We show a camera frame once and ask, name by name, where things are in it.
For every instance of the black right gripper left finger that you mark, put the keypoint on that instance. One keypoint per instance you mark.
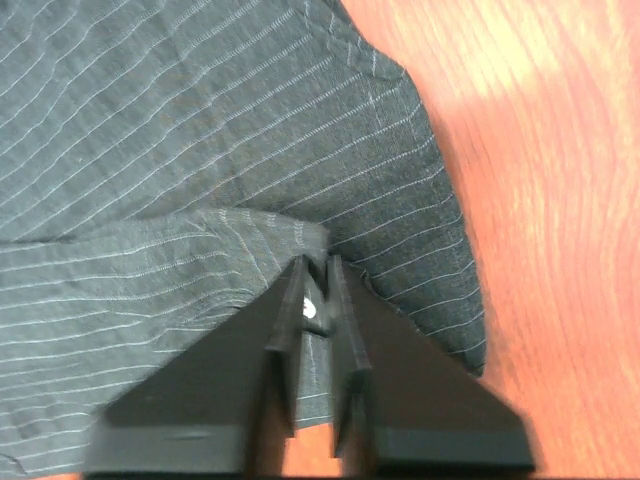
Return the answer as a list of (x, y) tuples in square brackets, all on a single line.
[(224, 406)]

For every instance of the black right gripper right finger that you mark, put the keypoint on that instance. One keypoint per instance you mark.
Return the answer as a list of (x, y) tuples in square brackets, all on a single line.
[(400, 405)]

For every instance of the dark pinstriped long sleeve shirt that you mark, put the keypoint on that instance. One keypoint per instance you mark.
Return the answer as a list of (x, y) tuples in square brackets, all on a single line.
[(163, 161)]

